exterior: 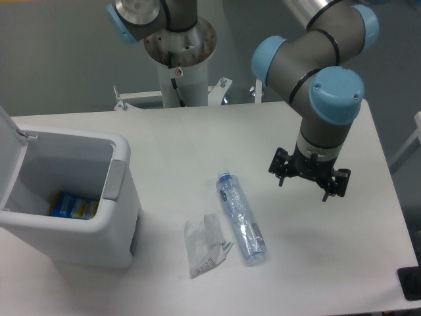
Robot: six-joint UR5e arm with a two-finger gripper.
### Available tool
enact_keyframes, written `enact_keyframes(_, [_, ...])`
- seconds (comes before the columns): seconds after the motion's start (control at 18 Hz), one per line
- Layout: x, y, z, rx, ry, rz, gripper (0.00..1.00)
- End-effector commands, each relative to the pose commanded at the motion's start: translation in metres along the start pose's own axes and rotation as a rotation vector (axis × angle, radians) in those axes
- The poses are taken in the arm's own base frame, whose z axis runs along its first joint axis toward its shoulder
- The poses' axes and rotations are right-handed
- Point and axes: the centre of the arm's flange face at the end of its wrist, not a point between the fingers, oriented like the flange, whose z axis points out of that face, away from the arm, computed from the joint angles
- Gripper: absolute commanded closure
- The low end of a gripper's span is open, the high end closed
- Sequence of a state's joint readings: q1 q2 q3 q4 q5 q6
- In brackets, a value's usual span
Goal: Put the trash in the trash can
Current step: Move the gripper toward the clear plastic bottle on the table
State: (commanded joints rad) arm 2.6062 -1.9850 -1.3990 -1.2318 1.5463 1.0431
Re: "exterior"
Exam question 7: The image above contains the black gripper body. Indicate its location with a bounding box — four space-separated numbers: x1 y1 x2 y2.
291 145 337 182

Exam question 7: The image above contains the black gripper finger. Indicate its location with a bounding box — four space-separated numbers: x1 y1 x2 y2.
268 147 298 187
318 169 351 201

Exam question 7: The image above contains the clear plastic water bottle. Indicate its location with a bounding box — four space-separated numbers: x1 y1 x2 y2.
216 170 267 266

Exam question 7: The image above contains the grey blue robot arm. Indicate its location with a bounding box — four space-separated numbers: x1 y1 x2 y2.
107 1 379 197

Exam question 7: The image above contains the white plastic trash can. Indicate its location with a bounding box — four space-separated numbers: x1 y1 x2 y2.
1 111 141 268

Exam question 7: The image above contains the crumpled white plastic wrapper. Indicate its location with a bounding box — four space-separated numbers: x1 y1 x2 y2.
184 213 234 278

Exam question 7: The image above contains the black object at table edge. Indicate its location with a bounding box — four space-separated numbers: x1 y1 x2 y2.
397 266 420 302

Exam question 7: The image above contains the blue yellow package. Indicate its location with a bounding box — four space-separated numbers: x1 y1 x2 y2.
49 191 99 220

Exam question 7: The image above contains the white frame at right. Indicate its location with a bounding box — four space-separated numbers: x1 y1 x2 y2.
389 111 420 174

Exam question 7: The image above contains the white metal base frame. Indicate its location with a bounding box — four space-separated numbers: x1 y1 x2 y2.
113 77 264 111

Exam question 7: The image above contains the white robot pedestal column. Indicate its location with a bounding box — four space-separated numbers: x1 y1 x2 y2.
144 17 217 108

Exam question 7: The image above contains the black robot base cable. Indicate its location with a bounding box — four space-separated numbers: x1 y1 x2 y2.
167 51 186 108

